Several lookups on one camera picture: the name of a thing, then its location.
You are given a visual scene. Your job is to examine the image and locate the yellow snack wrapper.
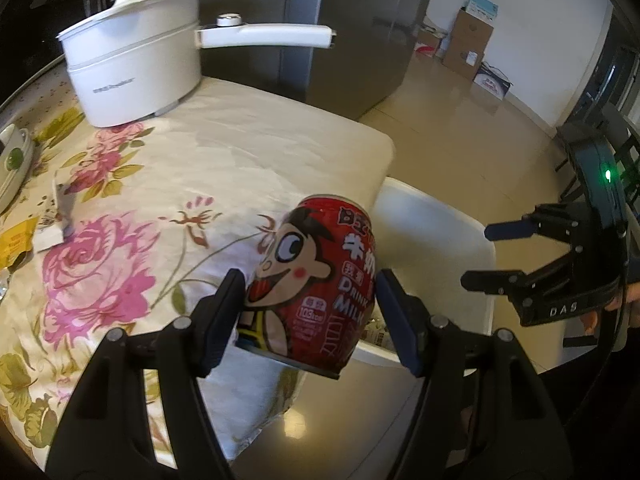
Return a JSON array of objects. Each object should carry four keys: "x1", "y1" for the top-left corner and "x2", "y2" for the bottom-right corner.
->
[{"x1": 0, "y1": 217, "x2": 38, "y2": 269}]

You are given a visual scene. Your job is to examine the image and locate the white electric cooking pot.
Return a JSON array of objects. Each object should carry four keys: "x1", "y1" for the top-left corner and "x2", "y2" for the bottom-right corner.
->
[{"x1": 58, "y1": 0, "x2": 335, "y2": 128}]

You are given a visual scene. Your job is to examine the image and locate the grey refrigerator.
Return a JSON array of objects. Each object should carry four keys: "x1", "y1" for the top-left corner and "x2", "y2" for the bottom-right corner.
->
[{"x1": 201, "y1": 0, "x2": 428, "y2": 119}]

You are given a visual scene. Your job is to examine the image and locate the brown cardboard box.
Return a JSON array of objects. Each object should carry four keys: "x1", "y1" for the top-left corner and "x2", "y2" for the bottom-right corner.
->
[{"x1": 442, "y1": 9, "x2": 494, "y2": 81}]

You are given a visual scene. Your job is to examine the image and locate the cream ceramic handled bowl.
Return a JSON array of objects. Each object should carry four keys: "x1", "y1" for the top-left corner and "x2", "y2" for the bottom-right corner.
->
[{"x1": 0, "y1": 124, "x2": 35, "y2": 212}]

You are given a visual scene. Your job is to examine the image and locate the white snack packet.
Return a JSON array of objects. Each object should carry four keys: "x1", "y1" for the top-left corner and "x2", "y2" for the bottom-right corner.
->
[{"x1": 32, "y1": 204, "x2": 68, "y2": 252}]

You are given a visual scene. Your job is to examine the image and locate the crumpled foil wrapper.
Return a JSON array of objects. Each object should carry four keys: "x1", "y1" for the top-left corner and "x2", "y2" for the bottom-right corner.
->
[{"x1": 52, "y1": 171, "x2": 75, "y2": 236}]

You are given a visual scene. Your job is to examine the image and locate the person's right hand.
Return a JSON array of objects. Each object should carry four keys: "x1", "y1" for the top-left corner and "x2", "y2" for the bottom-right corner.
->
[{"x1": 580, "y1": 283, "x2": 640, "y2": 352}]

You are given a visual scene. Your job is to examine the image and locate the black microwave oven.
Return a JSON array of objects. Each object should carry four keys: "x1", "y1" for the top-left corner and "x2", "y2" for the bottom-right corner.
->
[{"x1": 0, "y1": 0, "x2": 114, "y2": 100}]

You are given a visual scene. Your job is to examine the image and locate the floral tablecloth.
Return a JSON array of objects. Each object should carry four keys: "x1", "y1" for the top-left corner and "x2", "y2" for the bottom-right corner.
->
[{"x1": 1, "y1": 65, "x2": 394, "y2": 464}]

